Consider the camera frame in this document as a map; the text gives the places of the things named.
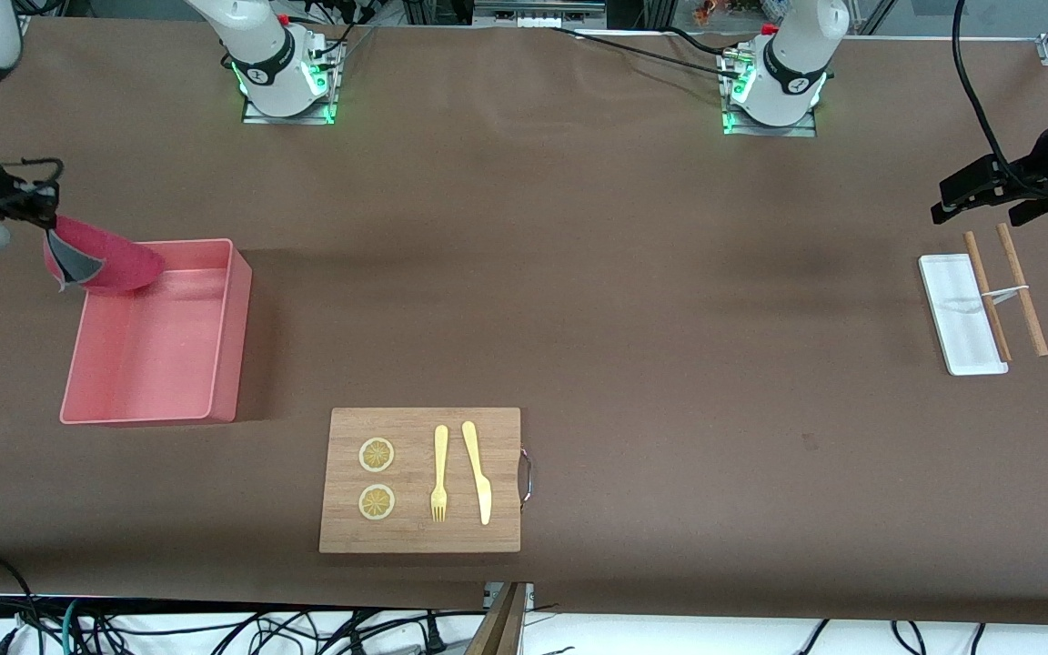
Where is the silver metal bracket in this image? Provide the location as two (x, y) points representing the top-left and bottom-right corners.
(482, 582), (536, 613)

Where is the pink plastic bin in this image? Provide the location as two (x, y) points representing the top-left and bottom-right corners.
(59, 238), (253, 426)

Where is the brown table cover sheet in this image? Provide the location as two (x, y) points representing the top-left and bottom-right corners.
(0, 16), (1048, 629)

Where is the pink and grey microfibre cloth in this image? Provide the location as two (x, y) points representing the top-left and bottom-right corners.
(42, 215), (166, 296)

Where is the wooden beam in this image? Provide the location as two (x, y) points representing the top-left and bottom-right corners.
(467, 582), (529, 655)

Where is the grey power strip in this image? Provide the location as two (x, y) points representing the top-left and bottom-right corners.
(473, 0), (608, 29)

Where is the yellow plastic fork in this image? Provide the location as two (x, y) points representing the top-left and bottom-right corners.
(430, 425), (449, 523)

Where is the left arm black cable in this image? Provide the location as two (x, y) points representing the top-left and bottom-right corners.
(950, 0), (1034, 185)

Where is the bamboo cutting board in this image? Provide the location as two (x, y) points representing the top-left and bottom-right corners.
(318, 407), (522, 555)

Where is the yellow plastic knife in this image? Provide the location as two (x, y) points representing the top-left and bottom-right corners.
(461, 420), (493, 527)

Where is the white rectangular tray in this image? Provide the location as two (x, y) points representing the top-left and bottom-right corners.
(918, 254), (1009, 377)

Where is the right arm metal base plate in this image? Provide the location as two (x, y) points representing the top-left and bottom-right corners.
(240, 41), (344, 126)

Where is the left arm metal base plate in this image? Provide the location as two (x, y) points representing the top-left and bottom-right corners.
(720, 45), (821, 138)

